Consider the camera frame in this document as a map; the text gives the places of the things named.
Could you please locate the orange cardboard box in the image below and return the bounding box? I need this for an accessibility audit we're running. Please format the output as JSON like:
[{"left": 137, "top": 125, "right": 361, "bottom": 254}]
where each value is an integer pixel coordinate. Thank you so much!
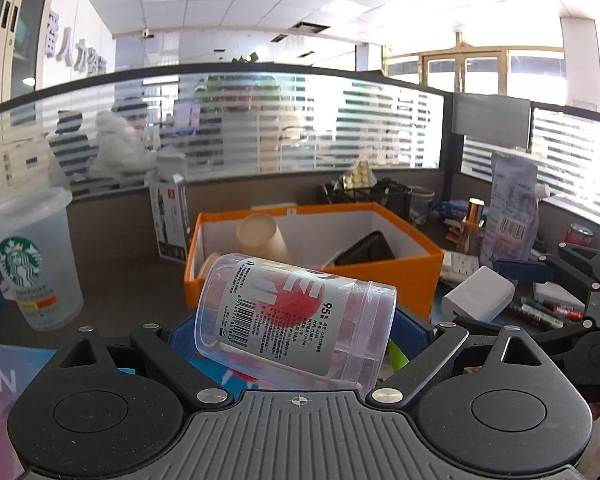
[{"left": 183, "top": 202, "right": 446, "bottom": 322}]

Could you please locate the black mesh desk organizer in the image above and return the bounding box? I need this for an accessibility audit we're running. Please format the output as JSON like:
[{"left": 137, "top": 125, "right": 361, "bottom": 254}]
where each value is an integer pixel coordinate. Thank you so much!
[{"left": 317, "top": 179, "right": 414, "bottom": 222}]

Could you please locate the bundle of marker pens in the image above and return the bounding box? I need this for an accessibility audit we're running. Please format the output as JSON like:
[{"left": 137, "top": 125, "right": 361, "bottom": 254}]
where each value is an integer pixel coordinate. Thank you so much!
[{"left": 510, "top": 295, "right": 589, "bottom": 331}]

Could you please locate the small black white carton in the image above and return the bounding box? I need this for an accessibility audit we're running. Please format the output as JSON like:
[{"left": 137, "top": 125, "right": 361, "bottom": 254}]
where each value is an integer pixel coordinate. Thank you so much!
[{"left": 149, "top": 173, "right": 194, "bottom": 264}]

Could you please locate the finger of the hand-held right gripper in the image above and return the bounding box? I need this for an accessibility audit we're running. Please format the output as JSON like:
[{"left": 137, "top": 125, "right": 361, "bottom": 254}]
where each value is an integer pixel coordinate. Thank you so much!
[
  {"left": 494, "top": 242, "right": 600, "bottom": 292},
  {"left": 452, "top": 315, "right": 599, "bottom": 357}
]

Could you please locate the clear plastic jar printed label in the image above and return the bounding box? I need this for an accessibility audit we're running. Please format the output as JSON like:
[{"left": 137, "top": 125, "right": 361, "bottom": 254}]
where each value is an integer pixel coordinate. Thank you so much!
[{"left": 192, "top": 254, "right": 398, "bottom": 392}]

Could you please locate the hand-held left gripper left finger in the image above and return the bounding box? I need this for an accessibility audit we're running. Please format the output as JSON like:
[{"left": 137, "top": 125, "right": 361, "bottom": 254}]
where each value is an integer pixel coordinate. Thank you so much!
[{"left": 55, "top": 316, "right": 233, "bottom": 411}]

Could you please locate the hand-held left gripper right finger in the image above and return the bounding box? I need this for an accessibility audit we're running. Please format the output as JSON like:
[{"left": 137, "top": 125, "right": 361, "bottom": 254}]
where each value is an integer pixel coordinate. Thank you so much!
[{"left": 365, "top": 307, "right": 557, "bottom": 409}]

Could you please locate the grey partition panel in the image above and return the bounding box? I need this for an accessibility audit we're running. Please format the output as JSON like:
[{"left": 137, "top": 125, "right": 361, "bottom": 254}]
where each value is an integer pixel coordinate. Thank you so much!
[{"left": 452, "top": 92, "right": 531, "bottom": 136}]

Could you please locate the red drink can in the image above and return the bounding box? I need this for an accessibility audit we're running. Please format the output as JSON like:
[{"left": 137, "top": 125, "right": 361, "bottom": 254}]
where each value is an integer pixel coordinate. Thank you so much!
[{"left": 565, "top": 223, "right": 595, "bottom": 247}]

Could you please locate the striped glass side partition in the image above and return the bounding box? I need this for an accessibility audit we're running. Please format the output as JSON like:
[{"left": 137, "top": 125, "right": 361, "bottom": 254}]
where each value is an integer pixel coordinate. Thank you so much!
[{"left": 462, "top": 107, "right": 600, "bottom": 234}]

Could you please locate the translucent plastic cup green logo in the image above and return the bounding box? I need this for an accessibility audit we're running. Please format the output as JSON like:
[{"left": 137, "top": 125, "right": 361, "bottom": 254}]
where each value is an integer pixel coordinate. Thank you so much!
[{"left": 0, "top": 187, "right": 85, "bottom": 332}]

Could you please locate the blue white packet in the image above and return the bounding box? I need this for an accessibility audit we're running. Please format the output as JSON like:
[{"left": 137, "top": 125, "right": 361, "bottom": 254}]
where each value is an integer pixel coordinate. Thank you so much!
[{"left": 429, "top": 199, "right": 467, "bottom": 219}]

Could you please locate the perfume bottle gold cap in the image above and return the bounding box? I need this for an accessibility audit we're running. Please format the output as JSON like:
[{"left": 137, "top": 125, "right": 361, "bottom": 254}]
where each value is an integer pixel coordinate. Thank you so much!
[{"left": 457, "top": 198, "right": 486, "bottom": 256}]

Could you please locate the white charger adapter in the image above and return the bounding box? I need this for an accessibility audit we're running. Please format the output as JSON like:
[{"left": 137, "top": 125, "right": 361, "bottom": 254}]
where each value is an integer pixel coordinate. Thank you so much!
[{"left": 441, "top": 266, "right": 516, "bottom": 324}]

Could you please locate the grey wall lettering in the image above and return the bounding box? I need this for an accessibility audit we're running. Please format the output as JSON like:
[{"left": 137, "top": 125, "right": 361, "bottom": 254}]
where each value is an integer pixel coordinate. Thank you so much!
[{"left": 44, "top": 7, "right": 114, "bottom": 77}]

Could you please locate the brown paper cup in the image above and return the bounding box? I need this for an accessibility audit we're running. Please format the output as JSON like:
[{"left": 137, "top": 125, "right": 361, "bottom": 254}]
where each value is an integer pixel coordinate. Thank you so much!
[{"left": 236, "top": 213, "right": 291, "bottom": 264}]

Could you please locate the black wallet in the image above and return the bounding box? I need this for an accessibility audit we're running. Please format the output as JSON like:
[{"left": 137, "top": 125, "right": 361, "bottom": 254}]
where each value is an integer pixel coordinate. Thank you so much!
[{"left": 325, "top": 230, "right": 396, "bottom": 267}]

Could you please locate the black office chair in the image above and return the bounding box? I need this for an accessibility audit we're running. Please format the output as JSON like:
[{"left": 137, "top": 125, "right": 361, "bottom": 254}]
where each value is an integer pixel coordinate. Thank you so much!
[{"left": 47, "top": 110, "right": 99, "bottom": 184}]

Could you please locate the beige glass-door cabinet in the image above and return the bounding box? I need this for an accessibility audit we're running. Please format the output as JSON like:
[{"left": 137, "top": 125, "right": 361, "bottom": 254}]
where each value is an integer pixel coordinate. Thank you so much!
[{"left": 0, "top": 0, "right": 56, "bottom": 112}]

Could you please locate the striped frosted glass partition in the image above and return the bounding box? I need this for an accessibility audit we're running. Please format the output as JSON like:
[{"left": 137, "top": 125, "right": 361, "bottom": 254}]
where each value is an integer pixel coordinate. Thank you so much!
[{"left": 0, "top": 62, "right": 454, "bottom": 207}]

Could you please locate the white purple spout pouch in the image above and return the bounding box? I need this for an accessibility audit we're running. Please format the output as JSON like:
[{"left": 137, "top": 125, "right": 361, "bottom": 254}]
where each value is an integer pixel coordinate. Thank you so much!
[{"left": 480, "top": 151, "right": 554, "bottom": 267}]

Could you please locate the colourful printed mouse pad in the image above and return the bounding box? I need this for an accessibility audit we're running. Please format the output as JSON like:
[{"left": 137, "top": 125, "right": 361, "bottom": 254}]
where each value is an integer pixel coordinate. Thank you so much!
[{"left": 0, "top": 343, "right": 59, "bottom": 480}]

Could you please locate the potted green plant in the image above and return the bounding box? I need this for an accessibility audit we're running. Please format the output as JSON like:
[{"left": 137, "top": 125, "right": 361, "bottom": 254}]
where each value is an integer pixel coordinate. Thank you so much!
[{"left": 195, "top": 52, "right": 286, "bottom": 117}]

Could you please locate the white dotted box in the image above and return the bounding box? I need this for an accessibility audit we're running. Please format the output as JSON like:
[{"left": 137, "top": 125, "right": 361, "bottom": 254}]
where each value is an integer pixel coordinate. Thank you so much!
[{"left": 439, "top": 252, "right": 481, "bottom": 282}]

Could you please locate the yellow pill blister pack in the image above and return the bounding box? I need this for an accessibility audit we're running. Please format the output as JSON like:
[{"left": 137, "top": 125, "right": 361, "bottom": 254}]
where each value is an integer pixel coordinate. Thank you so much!
[{"left": 341, "top": 159, "right": 379, "bottom": 190}]

